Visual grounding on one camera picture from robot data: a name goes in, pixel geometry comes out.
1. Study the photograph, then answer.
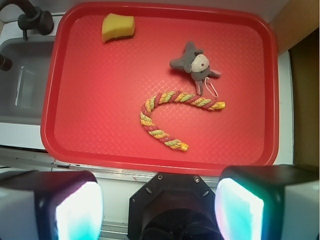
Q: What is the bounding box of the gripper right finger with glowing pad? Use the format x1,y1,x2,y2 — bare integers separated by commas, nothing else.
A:
214,164,320,240

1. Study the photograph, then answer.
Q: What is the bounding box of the red plastic tray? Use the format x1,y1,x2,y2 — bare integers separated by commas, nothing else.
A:
41,2,279,176

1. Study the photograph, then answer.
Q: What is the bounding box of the grey plush mouse toy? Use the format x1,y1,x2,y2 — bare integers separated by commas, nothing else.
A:
169,41,222,98

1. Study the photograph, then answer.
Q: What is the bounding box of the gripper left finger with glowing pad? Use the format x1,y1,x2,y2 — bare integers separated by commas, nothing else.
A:
0,170,104,240

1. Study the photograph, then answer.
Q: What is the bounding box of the brown cardboard board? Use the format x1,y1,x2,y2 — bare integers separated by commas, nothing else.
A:
269,0,320,167

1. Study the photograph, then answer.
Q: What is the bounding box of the grey plastic sink basin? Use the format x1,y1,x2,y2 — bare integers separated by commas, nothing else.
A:
0,36,55,125

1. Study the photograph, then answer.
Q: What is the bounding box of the grey sink faucet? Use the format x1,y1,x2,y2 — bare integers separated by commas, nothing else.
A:
0,0,55,72

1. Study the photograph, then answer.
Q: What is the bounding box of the multicolour twisted rope toy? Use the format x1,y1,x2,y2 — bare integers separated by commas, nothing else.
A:
139,91,226,152

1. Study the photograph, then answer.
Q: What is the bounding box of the yellow green sponge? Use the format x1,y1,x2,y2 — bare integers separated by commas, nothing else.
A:
101,13,136,43

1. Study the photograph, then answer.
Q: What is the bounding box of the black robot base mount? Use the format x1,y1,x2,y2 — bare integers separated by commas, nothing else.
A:
127,172,223,240

